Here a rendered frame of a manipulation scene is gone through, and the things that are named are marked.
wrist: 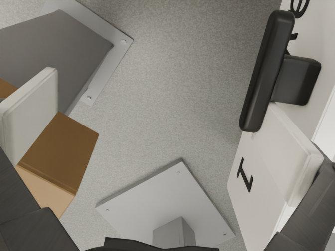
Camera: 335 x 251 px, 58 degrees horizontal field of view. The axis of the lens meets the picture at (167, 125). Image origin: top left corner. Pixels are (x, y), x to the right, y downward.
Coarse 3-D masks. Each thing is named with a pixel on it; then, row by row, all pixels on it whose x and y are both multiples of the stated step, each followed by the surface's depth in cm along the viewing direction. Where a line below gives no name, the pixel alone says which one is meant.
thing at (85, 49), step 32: (64, 0) 98; (0, 32) 60; (32, 32) 69; (64, 32) 83; (96, 32) 102; (0, 64) 51; (32, 64) 57; (64, 64) 66; (96, 64) 78; (64, 96) 55; (96, 96) 112
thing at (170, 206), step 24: (168, 168) 126; (120, 192) 132; (144, 192) 130; (168, 192) 130; (192, 192) 131; (120, 216) 136; (144, 216) 136; (168, 216) 136; (192, 216) 136; (216, 216) 137; (144, 240) 142; (168, 240) 128; (192, 240) 132; (216, 240) 144
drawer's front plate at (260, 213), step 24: (288, 0) 23; (312, 0) 20; (312, 24) 19; (288, 48) 22; (312, 48) 19; (312, 96) 18; (312, 120) 18; (240, 144) 30; (264, 168) 23; (240, 192) 28; (264, 192) 23; (240, 216) 27; (264, 216) 22; (288, 216) 20; (264, 240) 22
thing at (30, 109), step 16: (32, 80) 16; (48, 80) 17; (16, 96) 14; (32, 96) 15; (48, 96) 17; (0, 112) 12; (16, 112) 13; (32, 112) 15; (48, 112) 18; (0, 128) 12; (16, 128) 13; (32, 128) 15; (0, 144) 13; (16, 144) 14; (16, 160) 14
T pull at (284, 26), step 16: (272, 16) 17; (288, 16) 16; (272, 32) 16; (288, 32) 16; (272, 48) 17; (256, 64) 18; (272, 64) 17; (288, 64) 17; (304, 64) 17; (320, 64) 17; (256, 80) 18; (272, 80) 18; (288, 80) 18; (304, 80) 18; (256, 96) 18; (272, 96) 18; (288, 96) 18; (304, 96) 18; (256, 112) 18; (240, 128) 19; (256, 128) 19
